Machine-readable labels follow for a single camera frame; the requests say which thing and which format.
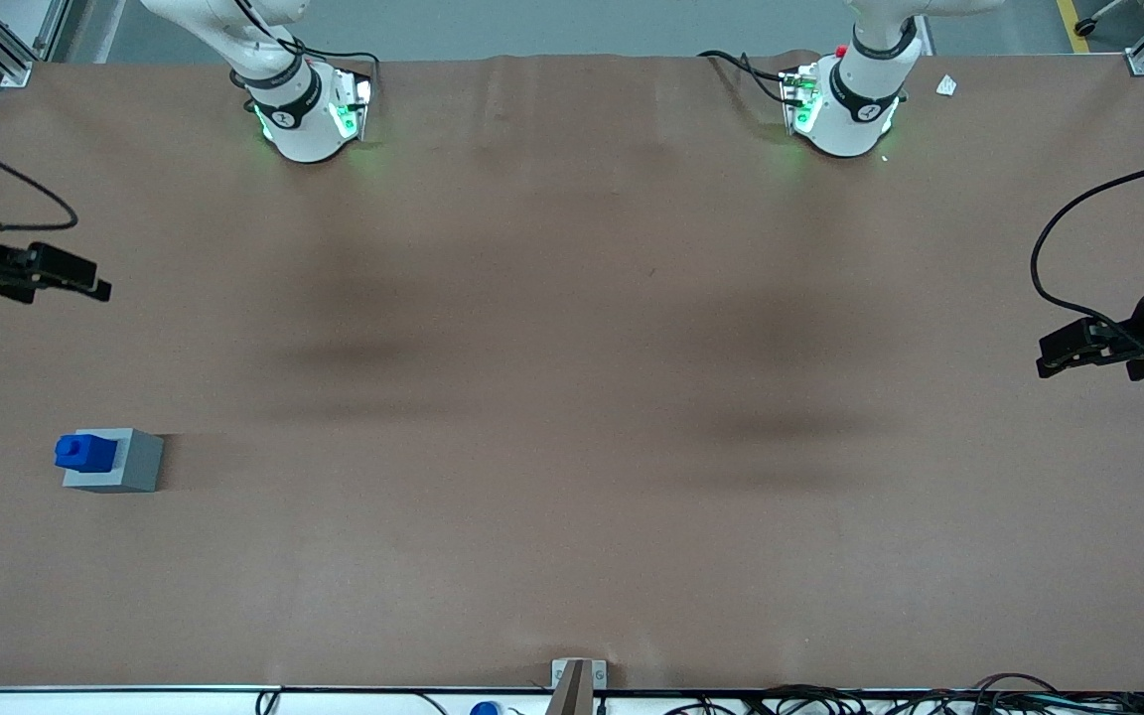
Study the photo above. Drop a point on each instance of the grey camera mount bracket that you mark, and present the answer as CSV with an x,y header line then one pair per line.
x,y
572,695

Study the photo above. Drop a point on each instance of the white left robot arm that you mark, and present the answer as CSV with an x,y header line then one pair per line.
x,y
855,114

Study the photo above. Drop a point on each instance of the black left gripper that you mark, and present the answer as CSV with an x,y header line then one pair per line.
x,y
1141,320

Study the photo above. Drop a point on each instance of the black caster stand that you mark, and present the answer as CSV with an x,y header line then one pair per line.
x,y
1086,27

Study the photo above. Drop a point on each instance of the brown table cover sheet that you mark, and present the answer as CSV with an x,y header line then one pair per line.
x,y
572,447

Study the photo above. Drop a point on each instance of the gray square base block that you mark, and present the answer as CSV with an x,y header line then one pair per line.
x,y
140,465

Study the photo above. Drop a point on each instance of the blue cap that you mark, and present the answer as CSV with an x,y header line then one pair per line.
x,y
485,709

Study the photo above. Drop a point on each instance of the small white paper scrap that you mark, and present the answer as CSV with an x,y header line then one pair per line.
x,y
946,86

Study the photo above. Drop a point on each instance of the blue plastic part with knob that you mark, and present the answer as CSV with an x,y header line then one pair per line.
x,y
85,453

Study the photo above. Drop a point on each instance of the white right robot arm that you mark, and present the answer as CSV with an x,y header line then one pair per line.
x,y
309,124

